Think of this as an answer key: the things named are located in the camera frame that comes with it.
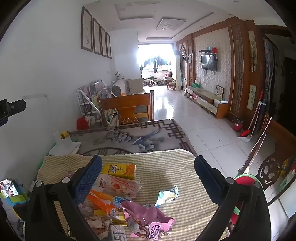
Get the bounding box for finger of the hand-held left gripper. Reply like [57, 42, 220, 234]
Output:
[0, 99, 26, 127]

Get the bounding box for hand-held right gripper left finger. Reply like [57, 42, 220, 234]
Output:
[24, 155, 103, 241]

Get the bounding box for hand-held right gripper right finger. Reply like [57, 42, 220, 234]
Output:
[194, 155, 271, 241]

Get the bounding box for orange plastic wrapper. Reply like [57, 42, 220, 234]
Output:
[87, 190, 116, 215]

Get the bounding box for pink strawberry snack box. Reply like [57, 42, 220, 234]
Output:
[92, 173, 142, 198]

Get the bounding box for yellow snack box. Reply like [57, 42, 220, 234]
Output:
[102, 164, 137, 181]

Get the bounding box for red bin with green rim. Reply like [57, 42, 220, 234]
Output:
[228, 173, 264, 234]

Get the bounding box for blue white wrapper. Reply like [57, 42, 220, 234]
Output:
[113, 196, 132, 205]

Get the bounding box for crumpled pale wrapper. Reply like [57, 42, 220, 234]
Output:
[80, 203, 110, 240]

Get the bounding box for white yellow snack wrapper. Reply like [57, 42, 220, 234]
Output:
[154, 185, 179, 207]

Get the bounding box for yellow striped blanket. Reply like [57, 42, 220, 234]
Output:
[35, 149, 234, 241]

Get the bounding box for yellow packet with barcode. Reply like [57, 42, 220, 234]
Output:
[94, 207, 127, 226]

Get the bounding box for red plastic bag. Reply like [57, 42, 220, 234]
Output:
[76, 116, 96, 131]

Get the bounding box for grey floral rug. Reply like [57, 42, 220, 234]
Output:
[68, 119, 198, 157]

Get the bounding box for small red floor bin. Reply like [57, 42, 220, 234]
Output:
[232, 116, 244, 132]

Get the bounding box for small white drink carton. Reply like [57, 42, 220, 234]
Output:
[110, 224, 127, 241]

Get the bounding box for pink plastic wrapper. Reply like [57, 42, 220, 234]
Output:
[121, 200, 176, 240]

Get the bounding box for white magazine rack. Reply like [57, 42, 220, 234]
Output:
[76, 80, 118, 123]

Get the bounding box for green plastic box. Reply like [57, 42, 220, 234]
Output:
[5, 195, 29, 205]

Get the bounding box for smartphone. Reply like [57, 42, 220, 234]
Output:
[0, 178, 19, 198]

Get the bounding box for wooden television cabinet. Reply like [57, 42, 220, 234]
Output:
[186, 86, 230, 119]

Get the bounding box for small wooden chair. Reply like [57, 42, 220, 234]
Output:
[165, 76, 176, 91]

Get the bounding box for beige sofa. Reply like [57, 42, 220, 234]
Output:
[112, 78, 145, 96]

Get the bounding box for hanging clothes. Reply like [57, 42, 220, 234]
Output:
[140, 54, 171, 73]

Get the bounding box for square ceiling lamp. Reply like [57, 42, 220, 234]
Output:
[156, 17, 185, 30]

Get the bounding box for red handled broom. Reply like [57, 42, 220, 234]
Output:
[248, 91, 264, 137]

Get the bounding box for green leaf wall scroll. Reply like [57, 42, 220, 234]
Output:
[247, 85, 257, 110]

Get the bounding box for framed wall picture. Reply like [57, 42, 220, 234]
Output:
[81, 6, 93, 52]
[105, 32, 112, 59]
[100, 26, 108, 57]
[92, 17, 102, 55]

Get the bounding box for wall television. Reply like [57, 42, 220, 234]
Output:
[201, 54, 218, 71]

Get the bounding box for floral wall scroll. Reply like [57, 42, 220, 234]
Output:
[248, 30, 258, 65]

